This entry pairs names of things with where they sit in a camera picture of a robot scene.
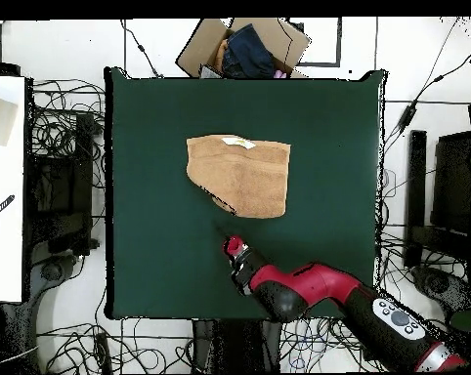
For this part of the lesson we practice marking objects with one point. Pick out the black ridged tool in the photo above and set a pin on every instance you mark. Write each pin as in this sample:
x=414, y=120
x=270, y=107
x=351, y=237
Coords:
x=0, y=209

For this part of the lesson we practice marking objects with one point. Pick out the black flat panel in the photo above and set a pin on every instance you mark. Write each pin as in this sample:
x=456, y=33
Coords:
x=452, y=179

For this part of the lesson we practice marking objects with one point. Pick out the dark blue jeans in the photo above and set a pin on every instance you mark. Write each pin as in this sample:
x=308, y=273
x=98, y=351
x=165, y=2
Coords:
x=251, y=50

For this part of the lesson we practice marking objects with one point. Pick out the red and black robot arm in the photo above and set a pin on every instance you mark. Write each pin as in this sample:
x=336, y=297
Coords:
x=317, y=281

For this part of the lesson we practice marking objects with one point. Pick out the pink cloth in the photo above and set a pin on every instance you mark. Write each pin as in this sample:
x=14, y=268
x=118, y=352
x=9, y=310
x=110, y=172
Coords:
x=280, y=74

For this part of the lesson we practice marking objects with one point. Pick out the orange cloth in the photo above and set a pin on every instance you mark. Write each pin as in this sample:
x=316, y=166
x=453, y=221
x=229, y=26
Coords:
x=220, y=54

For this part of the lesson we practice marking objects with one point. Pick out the dark green table cloth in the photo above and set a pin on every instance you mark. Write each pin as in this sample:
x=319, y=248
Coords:
x=161, y=254

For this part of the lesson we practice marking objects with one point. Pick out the black office chair base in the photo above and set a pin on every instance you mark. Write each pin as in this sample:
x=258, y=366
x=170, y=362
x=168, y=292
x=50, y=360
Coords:
x=438, y=283
x=51, y=271

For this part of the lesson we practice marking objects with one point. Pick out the black equipment rack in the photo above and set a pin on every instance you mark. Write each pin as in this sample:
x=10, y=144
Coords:
x=59, y=195

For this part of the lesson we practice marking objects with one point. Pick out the brown cardboard box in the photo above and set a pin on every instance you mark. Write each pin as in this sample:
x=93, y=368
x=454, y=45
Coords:
x=196, y=50

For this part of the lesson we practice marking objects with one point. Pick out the white table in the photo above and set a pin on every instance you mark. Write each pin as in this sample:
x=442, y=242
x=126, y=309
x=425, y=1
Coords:
x=5, y=234

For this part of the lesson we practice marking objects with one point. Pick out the black power strip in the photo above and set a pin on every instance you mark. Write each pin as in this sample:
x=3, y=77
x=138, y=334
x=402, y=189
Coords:
x=102, y=351

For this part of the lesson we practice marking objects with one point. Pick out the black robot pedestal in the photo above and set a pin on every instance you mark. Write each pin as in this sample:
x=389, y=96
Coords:
x=227, y=343

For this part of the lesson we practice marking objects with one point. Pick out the black upright post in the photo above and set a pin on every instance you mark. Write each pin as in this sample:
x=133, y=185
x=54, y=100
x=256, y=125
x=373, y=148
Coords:
x=417, y=175

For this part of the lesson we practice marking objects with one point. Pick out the orange terry towel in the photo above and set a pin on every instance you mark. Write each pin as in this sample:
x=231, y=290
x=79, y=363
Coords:
x=239, y=179

